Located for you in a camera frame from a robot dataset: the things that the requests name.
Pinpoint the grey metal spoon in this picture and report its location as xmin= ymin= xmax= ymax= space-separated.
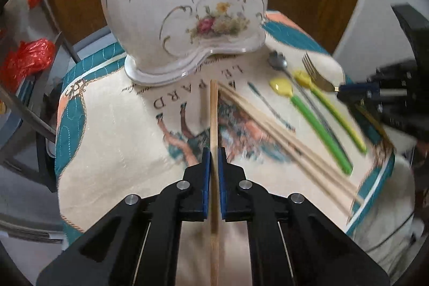
xmin=268 ymin=51 xmax=351 ymax=169

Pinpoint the yellow green plastic spoon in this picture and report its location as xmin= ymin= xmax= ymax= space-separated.
xmin=270 ymin=78 xmax=353 ymax=174

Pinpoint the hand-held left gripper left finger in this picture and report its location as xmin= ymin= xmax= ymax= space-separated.
xmin=36 ymin=148 xmax=211 ymax=286

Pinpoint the gold metal fork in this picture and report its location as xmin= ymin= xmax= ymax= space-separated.
xmin=302 ymin=52 xmax=341 ymax=93

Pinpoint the printed quilted table mat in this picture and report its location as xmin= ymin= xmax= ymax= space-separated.
xmin=54 ymin=9 xmax=397 ymax=286

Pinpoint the large red plastic bag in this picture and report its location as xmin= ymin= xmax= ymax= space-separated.
xmin=0 ymin=40 xmax=56 ymax=93

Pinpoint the metal rack frame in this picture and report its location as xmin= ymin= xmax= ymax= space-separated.
xmin=0 ymin=0 xmax=83 ymax=246

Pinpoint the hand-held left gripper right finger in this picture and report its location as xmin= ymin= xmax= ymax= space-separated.
xmin=219 ymin=148 xmax=391 ymax=286

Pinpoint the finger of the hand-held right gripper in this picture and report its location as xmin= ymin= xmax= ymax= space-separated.
xmin=349 ymin=98 xmax=418 ymax=136
xmin=337 ymin=61 xmax=418 ymax=101

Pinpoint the floral ceramic utensil holder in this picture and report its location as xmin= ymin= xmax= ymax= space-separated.
xmin=91 ymin=0 xmax=269 ymax=87

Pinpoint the wooden cabinet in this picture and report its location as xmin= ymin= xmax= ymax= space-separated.
xmin=45 ymin=0 xmax=108 ymax=46

